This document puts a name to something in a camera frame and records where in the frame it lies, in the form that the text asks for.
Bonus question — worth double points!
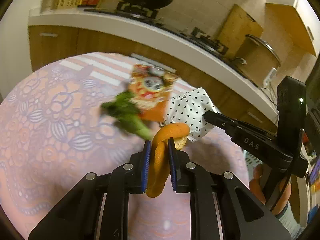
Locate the white heart pattern wrapper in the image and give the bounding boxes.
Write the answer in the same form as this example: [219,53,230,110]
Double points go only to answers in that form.
[161,88,218,142]

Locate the small bok choy piece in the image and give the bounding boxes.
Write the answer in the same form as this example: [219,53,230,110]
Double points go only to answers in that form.
[100,90,152,140]

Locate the red panda snack wrapper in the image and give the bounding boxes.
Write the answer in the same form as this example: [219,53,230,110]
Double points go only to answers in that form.
[128,64,178,122]

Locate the grey right sleeve forearm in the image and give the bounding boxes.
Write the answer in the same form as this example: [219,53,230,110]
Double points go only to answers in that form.
[276,202,305,239]

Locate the teal plastic trash basket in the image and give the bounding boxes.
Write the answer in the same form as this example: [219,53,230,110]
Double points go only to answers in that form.
[244,150,262,168]

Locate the wooden kitchen cabinets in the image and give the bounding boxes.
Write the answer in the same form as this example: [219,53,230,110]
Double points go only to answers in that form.
[28,25,277,133]

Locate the person's right hand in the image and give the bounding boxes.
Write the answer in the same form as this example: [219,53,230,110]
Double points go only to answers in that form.
[249,164,292,216]

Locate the white power meter plug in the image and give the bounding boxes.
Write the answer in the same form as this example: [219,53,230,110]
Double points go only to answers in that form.
[263,68,277,88]

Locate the beige rice cooker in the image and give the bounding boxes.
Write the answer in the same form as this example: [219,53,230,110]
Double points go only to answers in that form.
[231,35,281,88]

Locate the floral pink tablecloth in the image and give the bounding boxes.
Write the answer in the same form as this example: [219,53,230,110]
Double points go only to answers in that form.
[1,52,249,239]

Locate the wooden cutting board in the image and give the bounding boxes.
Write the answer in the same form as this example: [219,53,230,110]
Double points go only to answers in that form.
[216,4,264,59]

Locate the white countertop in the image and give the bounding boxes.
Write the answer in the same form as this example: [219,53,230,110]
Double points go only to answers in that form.
[28,8,278,121]

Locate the black gas stove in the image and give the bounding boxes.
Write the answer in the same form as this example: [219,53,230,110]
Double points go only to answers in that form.
[84,2,229,62]

